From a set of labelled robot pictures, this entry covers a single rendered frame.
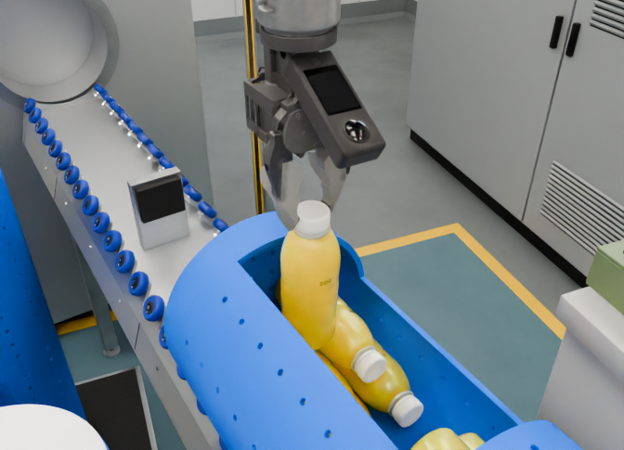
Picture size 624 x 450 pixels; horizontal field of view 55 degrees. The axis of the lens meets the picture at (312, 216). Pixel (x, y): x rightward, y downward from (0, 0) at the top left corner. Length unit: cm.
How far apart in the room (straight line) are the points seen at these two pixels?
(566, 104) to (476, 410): 189
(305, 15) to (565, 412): 66
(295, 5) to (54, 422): 59
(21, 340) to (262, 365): 100
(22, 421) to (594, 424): 73
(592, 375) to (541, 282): 186
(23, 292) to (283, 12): 112
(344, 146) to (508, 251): 237
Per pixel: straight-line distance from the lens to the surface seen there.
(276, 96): 58
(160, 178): 119
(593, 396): 89
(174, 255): 124
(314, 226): 63
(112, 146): 167
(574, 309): 84
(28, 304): 155
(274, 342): 64
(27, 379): 165
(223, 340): 69
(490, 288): 263
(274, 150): 58
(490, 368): 231
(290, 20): 54
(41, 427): 86
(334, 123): 52
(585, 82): 247
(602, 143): 245
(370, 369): 76
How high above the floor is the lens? 168
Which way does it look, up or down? 35 degrees down
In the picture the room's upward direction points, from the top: straight up
